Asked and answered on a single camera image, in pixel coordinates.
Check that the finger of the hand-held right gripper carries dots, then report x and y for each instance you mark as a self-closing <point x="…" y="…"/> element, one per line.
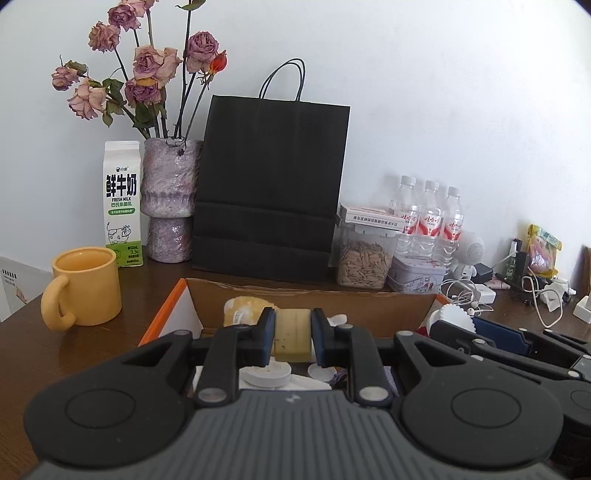
<point x="503" y="357"/>
<point x="501" y="334"/>

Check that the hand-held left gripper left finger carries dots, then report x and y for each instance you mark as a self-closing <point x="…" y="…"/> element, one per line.
<point x="265" y="337"/>

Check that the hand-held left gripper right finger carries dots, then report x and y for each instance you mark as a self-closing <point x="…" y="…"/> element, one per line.
<point x="321" y="337"/>

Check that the beige soap bar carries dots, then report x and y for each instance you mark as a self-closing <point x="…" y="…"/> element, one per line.
<point x="293" y="332"/>

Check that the yellow bun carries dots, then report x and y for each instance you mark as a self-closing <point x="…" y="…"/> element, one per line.
<point x="244" y="309"/>

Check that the white round lid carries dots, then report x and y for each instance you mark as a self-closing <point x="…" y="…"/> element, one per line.
<point x="265" y="374"/>

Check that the white ribbed cap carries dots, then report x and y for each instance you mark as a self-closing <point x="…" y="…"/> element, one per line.
<point x="450" y="318"/>

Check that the red cardboard box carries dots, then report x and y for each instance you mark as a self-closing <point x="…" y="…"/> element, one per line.
<point x="369" y="304"/>

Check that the small white cap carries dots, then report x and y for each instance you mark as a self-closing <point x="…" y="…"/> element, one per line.
<point x="322" y="372"/>

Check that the white charger block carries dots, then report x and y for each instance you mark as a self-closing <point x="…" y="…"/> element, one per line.
<point x="485" y="294"/>

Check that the white crumpled cloth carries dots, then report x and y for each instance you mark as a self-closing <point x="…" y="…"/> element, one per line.
<point x="309" y="384"/>

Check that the black power adapter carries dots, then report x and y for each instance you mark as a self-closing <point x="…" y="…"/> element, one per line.
<point x="484" y="272"/>

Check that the green spray bottle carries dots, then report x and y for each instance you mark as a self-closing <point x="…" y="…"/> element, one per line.
<point x="511" y="261"/>

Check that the black upright device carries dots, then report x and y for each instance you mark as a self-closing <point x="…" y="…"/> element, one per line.
<point x="522" y="263"/>

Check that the clear jar of seeds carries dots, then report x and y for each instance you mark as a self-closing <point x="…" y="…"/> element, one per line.
<point x="362" y="265"/>

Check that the white plug adapter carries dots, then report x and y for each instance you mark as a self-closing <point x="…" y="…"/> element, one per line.
<point x="582" y="310"/>

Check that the yellow pink snack packet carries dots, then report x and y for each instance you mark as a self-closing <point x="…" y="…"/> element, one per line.
<point x="544" y="251"/>

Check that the white robot-shaped speaker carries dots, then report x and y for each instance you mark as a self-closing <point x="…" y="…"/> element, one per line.
<point x="471" y="244"/>

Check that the white printed tin box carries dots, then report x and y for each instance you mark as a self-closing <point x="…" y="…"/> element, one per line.
<point x="415" y="277"/>

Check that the red white flat carton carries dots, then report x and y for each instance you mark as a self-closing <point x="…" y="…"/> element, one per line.
<point x="367" y="209"/>

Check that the black paper bag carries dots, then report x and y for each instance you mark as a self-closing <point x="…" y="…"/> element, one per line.
<point x="268" y="184"/>

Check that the yellow ceramic mug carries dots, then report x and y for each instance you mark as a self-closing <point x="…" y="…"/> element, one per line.
<point x="92" y="290"/>

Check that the purple textured vase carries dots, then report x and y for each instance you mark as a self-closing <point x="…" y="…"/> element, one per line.
<point x="168" y="184"/>

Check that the white green milk carton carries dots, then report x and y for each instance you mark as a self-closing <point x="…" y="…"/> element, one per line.
<point x="121" y="203"/>

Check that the white leaflet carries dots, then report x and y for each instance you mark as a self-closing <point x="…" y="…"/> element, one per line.
<point x="23" y="286"/>

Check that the dried pink rose bouquet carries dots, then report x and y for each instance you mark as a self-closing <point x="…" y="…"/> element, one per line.
<point x="152" y="64"/>

